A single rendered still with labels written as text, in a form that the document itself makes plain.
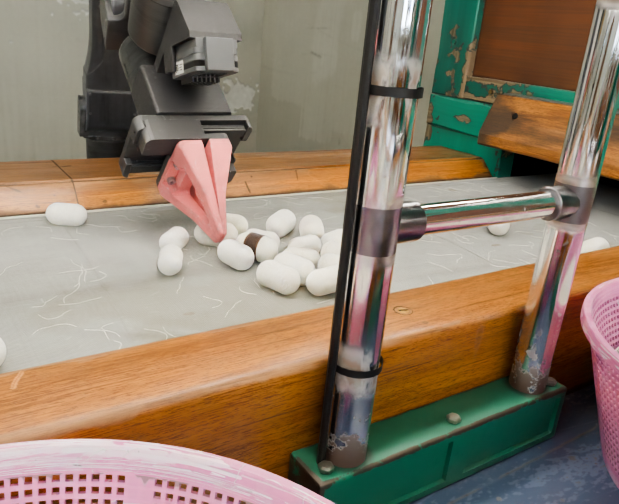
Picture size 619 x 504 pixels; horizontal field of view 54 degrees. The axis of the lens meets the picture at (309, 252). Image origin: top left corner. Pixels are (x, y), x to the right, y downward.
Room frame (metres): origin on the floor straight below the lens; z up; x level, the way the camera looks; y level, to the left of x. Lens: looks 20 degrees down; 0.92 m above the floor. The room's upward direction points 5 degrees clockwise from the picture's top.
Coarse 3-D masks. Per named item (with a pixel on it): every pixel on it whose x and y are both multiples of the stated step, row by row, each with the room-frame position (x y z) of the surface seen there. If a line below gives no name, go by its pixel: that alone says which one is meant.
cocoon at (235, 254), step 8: (224, 240) 0.45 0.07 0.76; (232, 240) 0.45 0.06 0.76; (224, 248) 0.44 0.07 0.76; (232, 248) 0.44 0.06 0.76; (240, 248) 0.44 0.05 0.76; (248, 248) 0.44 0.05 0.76; (224, 256) 0.44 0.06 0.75; (232, 256) 0.44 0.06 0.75; (240, 256) 0.43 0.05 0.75; (248, 256) 0.44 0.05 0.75; (232, 264) 0.44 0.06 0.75; (240, 264) 0.43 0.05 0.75; (248, 264) 0.44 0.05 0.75
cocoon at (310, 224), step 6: (306, 216) 0.53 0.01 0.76; (312, 216) 0.53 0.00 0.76; (300, 222) 0.53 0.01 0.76; (306, 222) 0.52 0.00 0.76; (312, 222) 0.51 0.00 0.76; (318, 222) 0.52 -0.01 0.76; (300, 228) 0.52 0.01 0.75; (306, 228) 0.51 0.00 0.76; (312, 228) 0.51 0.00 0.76; (318, 228) 0.51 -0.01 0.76; (300, 234) 0.51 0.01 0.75; (306, 234) 0.51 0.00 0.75; (312, 234) 0.51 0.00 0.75; (318, 234) 0.51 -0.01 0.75
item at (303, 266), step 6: (282, 252) 0.44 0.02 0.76; (288, 252) 0.43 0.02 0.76; (276, 258) 0.43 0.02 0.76; (282, 258) 0.43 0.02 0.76; (288, 258) 0.43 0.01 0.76; (294, 258) 0.42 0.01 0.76; (300, 258) 0.42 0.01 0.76; (288, 264) 0.42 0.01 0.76; (294, 264) 0.42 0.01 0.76; (300, 264) 0.42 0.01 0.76; (306, 264) 0.42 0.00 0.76; (312, 264) 0.42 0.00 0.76; (300, 270) 0.41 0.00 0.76; (306, 270) 0.42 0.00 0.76; (312, 270) 0.42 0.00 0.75; (300, 276) 0.41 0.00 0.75; (306, 276) 0.41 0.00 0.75; (300, 282) 0.41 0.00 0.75
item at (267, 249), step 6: (240, 234) 0.47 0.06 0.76; (246, 234) 0.47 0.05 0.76; (240, 240) 0.46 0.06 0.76; (264, 240) 0.46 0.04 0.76; (270, 240) 0.46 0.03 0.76; (258, 246) 0.46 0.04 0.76; (264, 246) 0.45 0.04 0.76; (270, 246) 0.46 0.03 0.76; (276, 246) 0.46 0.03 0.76; (258, 252) 0.45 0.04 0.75; (264, 252) 0.45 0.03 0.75; (270, 252) 0.45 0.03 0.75; (276, 252) 0.46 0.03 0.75; (258, 258) 0.45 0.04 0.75; (264, 258) 0.45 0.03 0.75; (270, 258) 0.45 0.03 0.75
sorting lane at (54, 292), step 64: (320, 192) 0.70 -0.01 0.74; (448, 192) 0.77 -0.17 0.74; (512, 192) 0.80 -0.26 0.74; (0, 256) 0.42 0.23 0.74; (64, 256) 0.44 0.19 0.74; (128, 256) 0.45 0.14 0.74; (192, 256) 0.46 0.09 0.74; (320, 256) 0.49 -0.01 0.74; (448, 256) 0.52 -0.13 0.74; (512, 256) 0.54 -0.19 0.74; (0, 320) 0.33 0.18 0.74; (64, 320) 0.33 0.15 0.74; (128, 320) 0.34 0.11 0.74; (192, 320) 0.35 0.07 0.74; (256, 320) 0.36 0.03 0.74
